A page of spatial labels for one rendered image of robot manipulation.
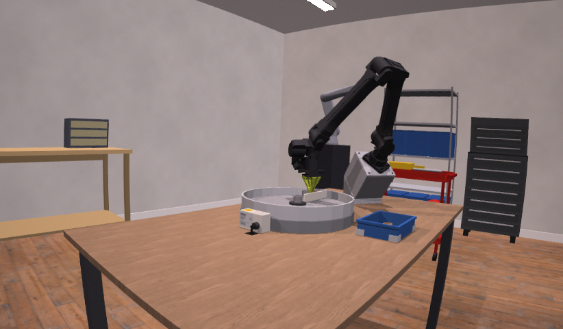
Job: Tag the blue open crate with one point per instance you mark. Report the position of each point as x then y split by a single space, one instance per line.
401 226

